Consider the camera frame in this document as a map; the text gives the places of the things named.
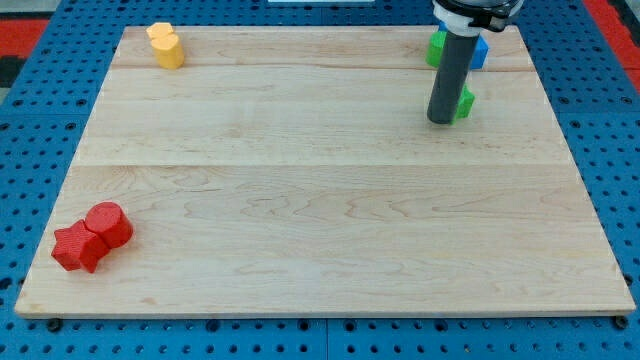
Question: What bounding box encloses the wooden board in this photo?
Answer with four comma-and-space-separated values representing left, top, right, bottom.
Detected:
15, 26, 636, 319

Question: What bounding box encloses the yellow hexagon block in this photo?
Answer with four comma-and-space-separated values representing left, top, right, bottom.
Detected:
146, 22, 174, 40

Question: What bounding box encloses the green star block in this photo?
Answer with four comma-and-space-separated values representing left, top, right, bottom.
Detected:
453, 85, 476, 123

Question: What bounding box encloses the blue triangle block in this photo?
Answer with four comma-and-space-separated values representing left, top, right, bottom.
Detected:
438, 21, 489, 70

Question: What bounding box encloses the red star block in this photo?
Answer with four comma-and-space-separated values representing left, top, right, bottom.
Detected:
51, 220, 110, 273

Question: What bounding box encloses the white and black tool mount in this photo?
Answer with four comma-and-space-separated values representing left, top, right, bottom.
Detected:
432, 0, 524, 37

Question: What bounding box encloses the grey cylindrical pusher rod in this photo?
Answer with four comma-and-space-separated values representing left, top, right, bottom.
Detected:
426, 29, 481, 126

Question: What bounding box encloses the red cylinder block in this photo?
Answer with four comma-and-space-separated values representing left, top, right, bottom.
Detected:
85, 202, 134, 248

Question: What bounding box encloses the yellow heart block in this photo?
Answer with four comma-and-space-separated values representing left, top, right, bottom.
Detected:
151, 34, 185, 70

